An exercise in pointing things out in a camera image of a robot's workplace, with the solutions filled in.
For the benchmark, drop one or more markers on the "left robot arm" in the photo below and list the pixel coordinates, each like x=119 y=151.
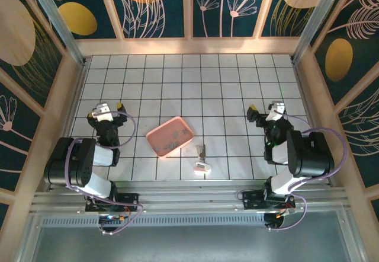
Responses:
x=74 y=161

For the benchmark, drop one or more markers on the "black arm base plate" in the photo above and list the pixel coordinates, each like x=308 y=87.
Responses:
x=130 y=199
x=251 y=199

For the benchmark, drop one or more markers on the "pink plastic tray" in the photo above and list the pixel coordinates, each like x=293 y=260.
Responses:
x=165 y=134

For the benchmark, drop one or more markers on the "large blue block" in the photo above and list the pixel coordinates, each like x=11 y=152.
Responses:
x=176 y=133

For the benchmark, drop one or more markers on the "aluminium corner post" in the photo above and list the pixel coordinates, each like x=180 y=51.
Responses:
x=311 y=25
x=57 y=25

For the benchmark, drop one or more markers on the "perforated grey metal strip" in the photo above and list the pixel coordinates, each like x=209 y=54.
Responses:
x=189 y=221

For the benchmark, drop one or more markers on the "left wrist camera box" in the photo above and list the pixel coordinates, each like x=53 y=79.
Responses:
x=100 y=112

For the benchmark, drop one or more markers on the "small blue block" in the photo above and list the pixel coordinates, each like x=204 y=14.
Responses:
x=175 y=144
x=168 y=147

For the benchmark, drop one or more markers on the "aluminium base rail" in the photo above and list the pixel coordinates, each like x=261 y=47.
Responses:
x=189 y=196

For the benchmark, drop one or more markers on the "cream and metal stapler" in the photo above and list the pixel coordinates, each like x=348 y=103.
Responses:
x=202 y=152

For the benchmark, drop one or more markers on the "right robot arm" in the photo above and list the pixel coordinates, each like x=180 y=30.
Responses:
x=311 y=155

